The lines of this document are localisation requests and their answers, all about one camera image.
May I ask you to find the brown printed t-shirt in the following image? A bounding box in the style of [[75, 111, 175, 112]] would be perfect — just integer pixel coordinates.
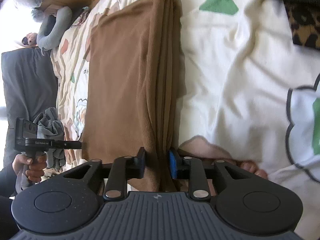
[[82, 0, 181, 191]]

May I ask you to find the left forearm dark sleeve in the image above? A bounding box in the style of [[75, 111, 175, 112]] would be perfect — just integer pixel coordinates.
[[0, 165, 17, 198]]

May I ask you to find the person's left hand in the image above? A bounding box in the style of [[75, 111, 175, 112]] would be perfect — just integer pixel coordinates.
[[12, 154, 47, 183]]

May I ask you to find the grey crumpled garment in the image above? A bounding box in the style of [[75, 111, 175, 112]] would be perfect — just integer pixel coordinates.
[[15, 106, 67, 193]]

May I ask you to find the person's right foot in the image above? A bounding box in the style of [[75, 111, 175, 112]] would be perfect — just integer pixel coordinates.
[[239, 160, 268, 179]]

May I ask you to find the plush toy with sunglasses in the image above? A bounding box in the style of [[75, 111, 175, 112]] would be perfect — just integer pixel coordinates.
[[18, 33, 37, 48]]

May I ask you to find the cream bear print blanket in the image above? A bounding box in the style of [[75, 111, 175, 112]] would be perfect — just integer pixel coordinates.
[[49, 0, 320, 240]]

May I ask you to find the grey neck pillow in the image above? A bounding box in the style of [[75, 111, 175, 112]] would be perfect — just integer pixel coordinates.
[[36, 7, 73, 51]]

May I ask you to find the colourful dotted cloth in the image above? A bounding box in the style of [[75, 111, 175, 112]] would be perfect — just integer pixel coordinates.
[[71, 7, 90, 27]]

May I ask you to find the leopard print cloth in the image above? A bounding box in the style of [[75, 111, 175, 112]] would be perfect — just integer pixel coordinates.
[[284, 3, 319, 50]]

